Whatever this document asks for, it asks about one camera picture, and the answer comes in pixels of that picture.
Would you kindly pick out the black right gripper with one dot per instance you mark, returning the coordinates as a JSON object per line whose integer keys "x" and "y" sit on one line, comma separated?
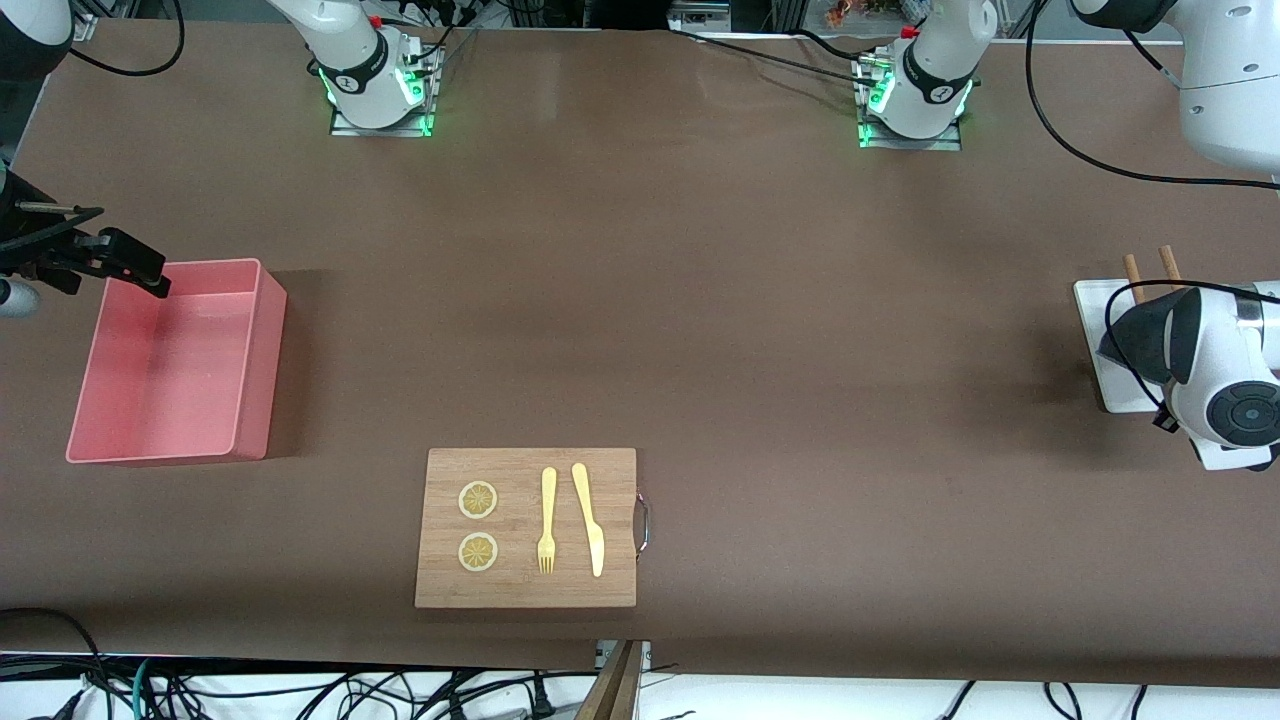
{"x": 28, "y": 243}

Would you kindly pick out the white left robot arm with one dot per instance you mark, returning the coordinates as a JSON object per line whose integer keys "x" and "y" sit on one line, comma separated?
{"x": 1230, "y": 90}

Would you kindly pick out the pink plastic bin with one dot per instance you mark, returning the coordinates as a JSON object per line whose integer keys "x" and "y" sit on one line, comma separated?
{"x": 160, "y": 360}

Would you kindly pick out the yellow lemon slice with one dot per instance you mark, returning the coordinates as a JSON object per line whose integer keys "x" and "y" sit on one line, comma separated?
{"x": 478, "y": 553}
{"x": 478, "y": 500}

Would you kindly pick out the yellow plastic fork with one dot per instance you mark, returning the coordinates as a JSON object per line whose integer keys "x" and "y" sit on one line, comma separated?
{"x": 548, "y": 500}

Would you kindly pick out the yellow plastic knife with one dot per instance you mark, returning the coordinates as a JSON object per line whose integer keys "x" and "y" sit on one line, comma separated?
{"x": 590, "y": 530}

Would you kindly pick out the black power plug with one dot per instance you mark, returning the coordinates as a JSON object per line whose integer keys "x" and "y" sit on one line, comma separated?
{"x": 541, "y": 705}

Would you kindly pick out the grey metal equipment box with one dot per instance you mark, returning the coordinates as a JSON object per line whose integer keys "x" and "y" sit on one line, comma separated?
{"x": 700, "y": 14}

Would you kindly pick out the dark wooden beam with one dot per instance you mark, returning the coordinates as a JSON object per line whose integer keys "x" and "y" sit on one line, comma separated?
{"x": 610, "y": 695}

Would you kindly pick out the white rectangular tray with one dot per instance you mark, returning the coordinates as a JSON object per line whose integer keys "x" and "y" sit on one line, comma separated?
{"x": 1095, "y": 310}

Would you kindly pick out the aluminium frame profile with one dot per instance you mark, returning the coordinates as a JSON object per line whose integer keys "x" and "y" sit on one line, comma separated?
{"x": 82, "y": 28}

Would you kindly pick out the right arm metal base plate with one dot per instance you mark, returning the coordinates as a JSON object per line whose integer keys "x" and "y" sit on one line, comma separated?
{"x": 420, "y": 125}

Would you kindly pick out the small metal bracket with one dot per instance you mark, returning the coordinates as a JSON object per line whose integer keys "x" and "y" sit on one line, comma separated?
{"x": 645, "y": 652}

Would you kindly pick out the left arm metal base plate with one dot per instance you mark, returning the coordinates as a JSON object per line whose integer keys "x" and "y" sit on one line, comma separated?
{"x": 950, "y": 142}

